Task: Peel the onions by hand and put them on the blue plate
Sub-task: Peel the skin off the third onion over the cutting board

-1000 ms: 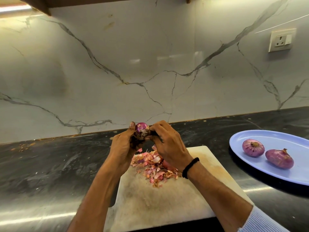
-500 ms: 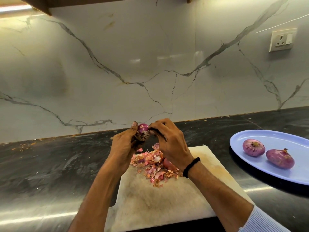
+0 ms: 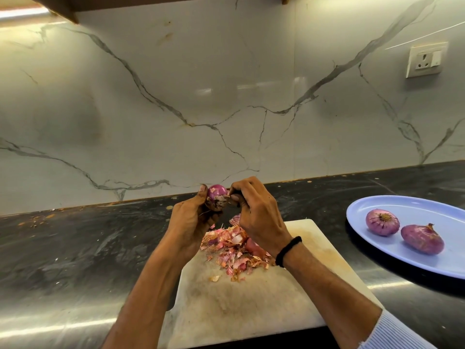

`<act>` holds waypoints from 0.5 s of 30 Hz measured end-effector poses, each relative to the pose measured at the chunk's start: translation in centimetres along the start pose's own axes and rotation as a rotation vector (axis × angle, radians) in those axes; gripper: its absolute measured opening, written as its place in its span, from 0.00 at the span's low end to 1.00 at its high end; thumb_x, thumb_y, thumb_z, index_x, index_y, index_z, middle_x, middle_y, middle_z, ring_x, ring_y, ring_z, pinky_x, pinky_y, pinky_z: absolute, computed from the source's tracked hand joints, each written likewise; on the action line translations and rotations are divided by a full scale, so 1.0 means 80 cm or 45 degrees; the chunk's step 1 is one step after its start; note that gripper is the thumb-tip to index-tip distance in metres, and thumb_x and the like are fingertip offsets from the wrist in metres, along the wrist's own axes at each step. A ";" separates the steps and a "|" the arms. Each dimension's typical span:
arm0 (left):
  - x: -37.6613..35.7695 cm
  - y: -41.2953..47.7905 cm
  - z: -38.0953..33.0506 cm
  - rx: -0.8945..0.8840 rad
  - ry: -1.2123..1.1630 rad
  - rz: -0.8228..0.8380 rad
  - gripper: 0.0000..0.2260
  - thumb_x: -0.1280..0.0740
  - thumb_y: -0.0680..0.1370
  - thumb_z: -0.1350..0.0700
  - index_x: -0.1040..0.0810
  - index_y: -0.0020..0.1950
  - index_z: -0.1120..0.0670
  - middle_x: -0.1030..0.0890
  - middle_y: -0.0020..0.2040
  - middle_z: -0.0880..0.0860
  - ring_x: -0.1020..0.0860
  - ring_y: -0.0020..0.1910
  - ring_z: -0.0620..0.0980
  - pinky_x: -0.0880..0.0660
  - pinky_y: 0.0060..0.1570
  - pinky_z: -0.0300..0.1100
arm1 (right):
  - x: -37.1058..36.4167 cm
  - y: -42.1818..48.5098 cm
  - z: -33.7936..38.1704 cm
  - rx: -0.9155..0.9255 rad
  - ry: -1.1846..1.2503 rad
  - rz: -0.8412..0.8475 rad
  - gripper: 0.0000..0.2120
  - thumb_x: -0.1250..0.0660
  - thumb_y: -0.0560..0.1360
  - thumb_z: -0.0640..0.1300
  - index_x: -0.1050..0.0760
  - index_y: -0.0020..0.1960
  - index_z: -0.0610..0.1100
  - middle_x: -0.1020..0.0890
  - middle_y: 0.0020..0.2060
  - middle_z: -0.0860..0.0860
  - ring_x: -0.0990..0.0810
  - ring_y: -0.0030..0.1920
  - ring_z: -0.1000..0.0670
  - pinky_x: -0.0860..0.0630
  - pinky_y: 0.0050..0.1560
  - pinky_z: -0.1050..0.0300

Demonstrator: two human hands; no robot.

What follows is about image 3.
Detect person's right hand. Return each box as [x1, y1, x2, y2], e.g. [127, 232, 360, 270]
[229, 176, 293, 257]

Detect person's left hand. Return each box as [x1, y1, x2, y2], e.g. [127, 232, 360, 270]
[168, 184, 224, 259]

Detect partly peeled red onion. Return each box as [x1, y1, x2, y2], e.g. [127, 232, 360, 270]
[205, 184, 230, 212]

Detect person's left forearm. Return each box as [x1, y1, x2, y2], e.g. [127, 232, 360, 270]
[102, 236, 198, 349]

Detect person's right forearm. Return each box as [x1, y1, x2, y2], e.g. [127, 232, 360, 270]
[281, 241, 384, 349]

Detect pile of onion peels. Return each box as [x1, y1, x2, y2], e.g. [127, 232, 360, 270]
[200, 214, 275, 282]

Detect black wrist band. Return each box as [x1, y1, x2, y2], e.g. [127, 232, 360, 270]
[275, 236, 303, 268]

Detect white cutting board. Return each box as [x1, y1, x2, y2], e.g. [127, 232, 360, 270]
[158, 219, 384, 349]

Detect blue oval plate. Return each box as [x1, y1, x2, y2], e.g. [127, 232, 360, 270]
[346, 195, 465, 280]

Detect red onion with stem tip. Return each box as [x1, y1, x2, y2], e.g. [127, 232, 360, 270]
[401, 223, 445, 255]

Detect light blue sleeve cuff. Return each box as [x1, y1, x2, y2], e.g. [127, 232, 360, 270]
[359, 309, 438, 349]

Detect wooden overhead cabinet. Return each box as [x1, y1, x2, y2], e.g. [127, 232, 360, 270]
[25, 0, 291, 24]

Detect white wall socket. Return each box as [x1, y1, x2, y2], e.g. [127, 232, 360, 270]
[406, 41, 449, 79]

